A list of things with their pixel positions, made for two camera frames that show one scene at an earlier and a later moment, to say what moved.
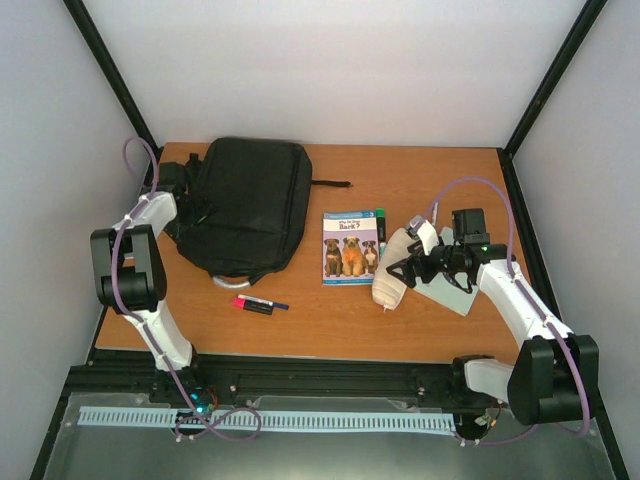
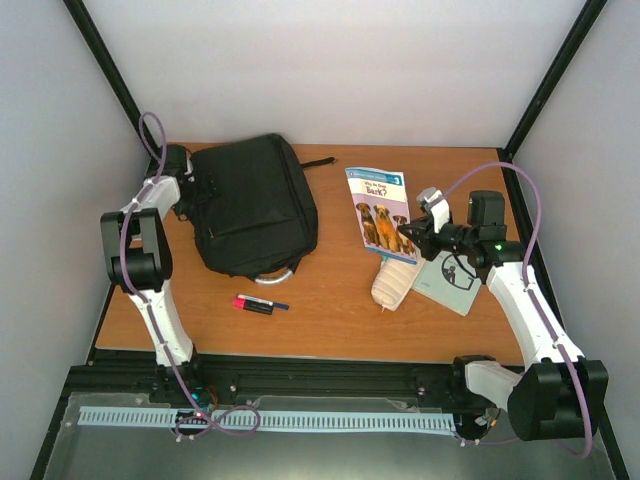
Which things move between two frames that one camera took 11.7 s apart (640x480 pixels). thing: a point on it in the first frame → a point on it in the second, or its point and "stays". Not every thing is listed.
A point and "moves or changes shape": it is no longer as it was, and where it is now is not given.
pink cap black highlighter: [252, 306] stays
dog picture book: [349, 247] → [381, 205]
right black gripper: [408, 264] → [425, 238]
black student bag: [250, 212] moves or changes shape
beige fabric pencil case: [389, 289] stays
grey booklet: [444, 290] stays
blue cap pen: [258, 300] stays
